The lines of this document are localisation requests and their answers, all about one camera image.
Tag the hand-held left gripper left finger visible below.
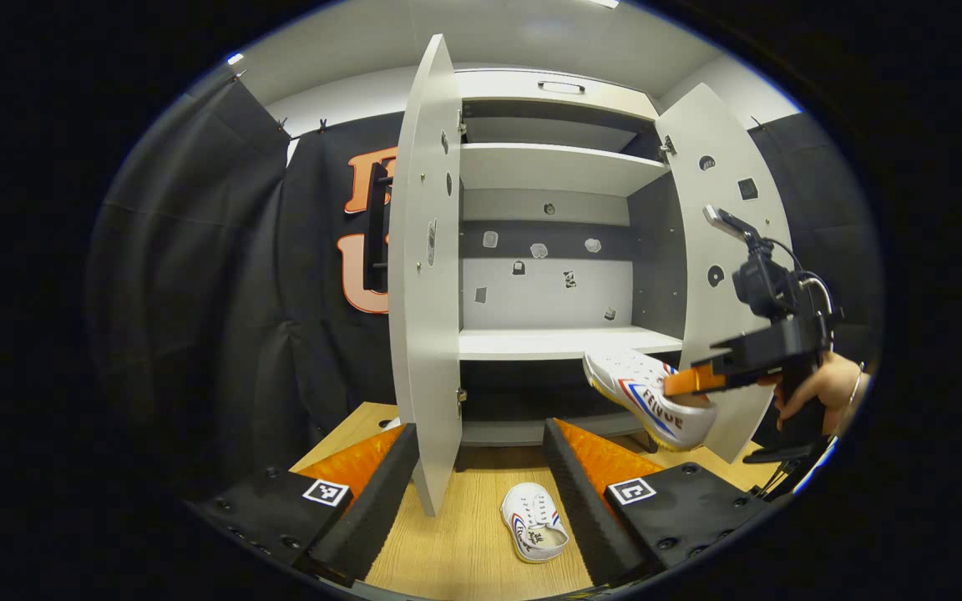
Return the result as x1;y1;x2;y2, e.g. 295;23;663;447
189;423;421;588

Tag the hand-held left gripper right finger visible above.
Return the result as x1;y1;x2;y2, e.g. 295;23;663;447
541;417;770;588

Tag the white striped shoe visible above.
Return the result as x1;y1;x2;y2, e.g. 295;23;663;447
583;349;720;452
500;482;570;564

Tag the white cabinet door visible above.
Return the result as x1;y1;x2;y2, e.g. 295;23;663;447
655;82;795;464
387;33;465;517

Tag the white shoe cabinet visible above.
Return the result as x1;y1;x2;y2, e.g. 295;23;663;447
448;68;692;472

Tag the white cabinet drawer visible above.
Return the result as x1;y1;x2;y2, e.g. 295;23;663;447
456;69;659;122

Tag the black backdrop cloth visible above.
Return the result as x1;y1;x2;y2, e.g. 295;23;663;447
748;113;883;393
89;75;405;502

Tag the black left door handle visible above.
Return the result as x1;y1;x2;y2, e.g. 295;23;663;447
364;161;392;293

